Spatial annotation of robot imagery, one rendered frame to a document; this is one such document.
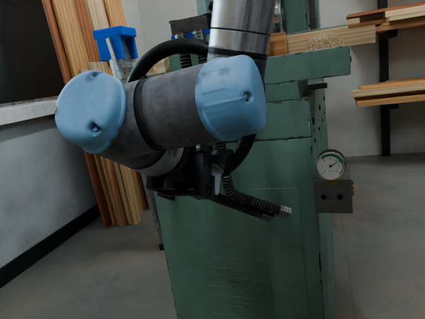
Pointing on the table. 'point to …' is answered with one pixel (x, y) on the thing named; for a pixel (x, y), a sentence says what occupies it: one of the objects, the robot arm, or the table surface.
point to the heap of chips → (324, 41)
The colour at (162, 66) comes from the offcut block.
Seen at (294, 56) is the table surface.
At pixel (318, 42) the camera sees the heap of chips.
